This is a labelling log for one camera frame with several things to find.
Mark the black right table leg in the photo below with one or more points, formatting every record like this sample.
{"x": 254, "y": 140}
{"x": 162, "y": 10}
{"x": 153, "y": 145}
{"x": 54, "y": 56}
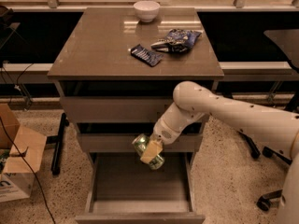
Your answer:
{"x": 254, "y": 151}

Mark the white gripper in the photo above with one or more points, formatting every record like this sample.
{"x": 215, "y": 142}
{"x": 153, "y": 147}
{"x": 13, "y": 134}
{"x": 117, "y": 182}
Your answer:
{"x": 163, "y": 132}

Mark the small blue snack packet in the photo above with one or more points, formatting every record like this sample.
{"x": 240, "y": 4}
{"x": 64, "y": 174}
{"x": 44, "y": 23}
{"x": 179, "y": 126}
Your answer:
{"x": 146, "y": 56}

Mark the grey top drawer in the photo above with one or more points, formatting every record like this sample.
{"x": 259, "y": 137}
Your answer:
{"x": 100, "y": 101}

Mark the black left table leg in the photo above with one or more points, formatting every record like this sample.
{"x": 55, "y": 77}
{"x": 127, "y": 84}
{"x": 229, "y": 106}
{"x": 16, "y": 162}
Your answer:
{"x": 57, "y": 141}

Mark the grey drawer cabinet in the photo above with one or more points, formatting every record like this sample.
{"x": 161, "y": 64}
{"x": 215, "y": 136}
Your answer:
{"x": 99, "y": 49}

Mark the blue crumpled chip bag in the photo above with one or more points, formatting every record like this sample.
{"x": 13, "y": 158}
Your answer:
{"x": 177, "y": 41}

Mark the black office chair base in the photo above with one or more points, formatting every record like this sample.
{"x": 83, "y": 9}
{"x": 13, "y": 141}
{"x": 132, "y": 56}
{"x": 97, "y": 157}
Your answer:
{"x": 264, "y": 202}

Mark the grey middle drawer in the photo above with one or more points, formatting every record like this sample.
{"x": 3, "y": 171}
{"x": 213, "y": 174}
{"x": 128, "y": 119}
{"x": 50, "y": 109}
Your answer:
{"x": 118, "y": 137}

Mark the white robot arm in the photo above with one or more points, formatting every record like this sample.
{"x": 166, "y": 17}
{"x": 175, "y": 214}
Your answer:
{"x": 275, "y": 128}

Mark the cardboard box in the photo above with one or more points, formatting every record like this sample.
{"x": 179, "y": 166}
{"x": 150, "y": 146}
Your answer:
{"x": 21, "y": 156}

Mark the black table leg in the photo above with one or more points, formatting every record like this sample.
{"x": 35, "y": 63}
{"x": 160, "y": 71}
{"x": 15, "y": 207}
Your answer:
{"x": 57, "y": 141}
{"x": 254, "y": 151}

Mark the white ceramic bowl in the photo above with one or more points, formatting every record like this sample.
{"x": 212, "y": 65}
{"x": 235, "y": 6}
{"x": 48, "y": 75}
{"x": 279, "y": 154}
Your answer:
{"x": 146, "y": 11}

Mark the grey open bottom drawer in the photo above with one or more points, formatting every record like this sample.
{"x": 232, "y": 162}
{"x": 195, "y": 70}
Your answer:
{"x": 126, "y": 191}

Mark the green soda can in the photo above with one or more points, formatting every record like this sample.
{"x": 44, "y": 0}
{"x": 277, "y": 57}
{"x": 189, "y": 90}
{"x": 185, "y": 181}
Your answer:
{"x": 140, "y": 143}

